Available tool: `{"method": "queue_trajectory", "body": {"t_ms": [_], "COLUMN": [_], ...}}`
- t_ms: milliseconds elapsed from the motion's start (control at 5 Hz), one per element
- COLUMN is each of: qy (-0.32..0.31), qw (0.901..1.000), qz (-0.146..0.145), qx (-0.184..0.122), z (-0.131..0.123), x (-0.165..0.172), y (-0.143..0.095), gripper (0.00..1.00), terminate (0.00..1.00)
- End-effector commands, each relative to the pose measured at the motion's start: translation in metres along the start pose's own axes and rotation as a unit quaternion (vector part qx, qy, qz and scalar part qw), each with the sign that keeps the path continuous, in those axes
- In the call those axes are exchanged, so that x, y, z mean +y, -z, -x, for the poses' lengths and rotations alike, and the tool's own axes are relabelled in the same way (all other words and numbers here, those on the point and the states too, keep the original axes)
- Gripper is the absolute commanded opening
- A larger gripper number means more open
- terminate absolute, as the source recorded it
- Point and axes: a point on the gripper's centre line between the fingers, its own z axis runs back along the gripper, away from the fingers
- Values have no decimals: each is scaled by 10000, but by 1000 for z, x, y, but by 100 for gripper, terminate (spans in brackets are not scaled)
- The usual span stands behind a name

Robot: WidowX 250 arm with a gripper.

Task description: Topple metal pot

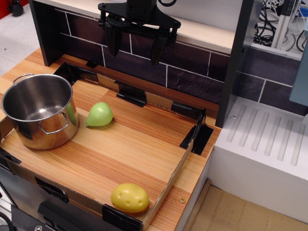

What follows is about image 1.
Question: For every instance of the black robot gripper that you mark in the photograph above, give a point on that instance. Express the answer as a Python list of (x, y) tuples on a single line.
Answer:
[(138, 17)]

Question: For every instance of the stainless steel pot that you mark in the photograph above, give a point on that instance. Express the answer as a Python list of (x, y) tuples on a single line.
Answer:
[(42, 110)]

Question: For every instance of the cardboard fence with black tape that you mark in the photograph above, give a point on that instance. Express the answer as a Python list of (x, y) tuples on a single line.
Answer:
[(140, 145)]

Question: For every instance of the green toy pear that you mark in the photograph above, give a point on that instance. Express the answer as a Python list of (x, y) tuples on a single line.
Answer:
[(99, 115)]

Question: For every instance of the black caster wheel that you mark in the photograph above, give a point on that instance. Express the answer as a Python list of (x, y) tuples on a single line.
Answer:
[(15, 8)]

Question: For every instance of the yellow toy potato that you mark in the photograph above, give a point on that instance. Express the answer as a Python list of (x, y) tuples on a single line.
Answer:
[(130, 197)]

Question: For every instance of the white ribbed drainboard counter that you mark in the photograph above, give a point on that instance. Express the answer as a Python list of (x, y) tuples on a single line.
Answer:
[(261, 155)]

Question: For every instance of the grey-blue box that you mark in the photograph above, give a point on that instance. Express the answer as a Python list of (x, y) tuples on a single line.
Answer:
[(299, 93)]

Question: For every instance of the dark shelf frame with tiles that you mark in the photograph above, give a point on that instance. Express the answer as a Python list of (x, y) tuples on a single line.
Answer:
[(191, 75)]

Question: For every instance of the aluminium profile post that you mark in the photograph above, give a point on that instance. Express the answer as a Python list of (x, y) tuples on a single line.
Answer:
[(289, 9)]

